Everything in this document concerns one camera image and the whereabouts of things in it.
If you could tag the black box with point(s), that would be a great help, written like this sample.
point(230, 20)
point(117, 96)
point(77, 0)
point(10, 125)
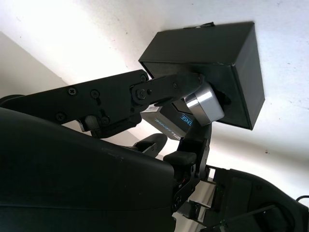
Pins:
point(200, 46)

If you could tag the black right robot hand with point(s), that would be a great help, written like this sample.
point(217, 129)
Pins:
point(72, 181)

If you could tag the small silver cube camera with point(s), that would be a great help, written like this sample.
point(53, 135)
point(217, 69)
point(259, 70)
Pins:
point(207, 106)

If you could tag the black RealSense box lid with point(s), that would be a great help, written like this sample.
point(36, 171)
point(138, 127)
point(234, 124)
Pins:
point(169, 123)

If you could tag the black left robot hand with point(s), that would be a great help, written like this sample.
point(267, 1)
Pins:
point(253, 210)

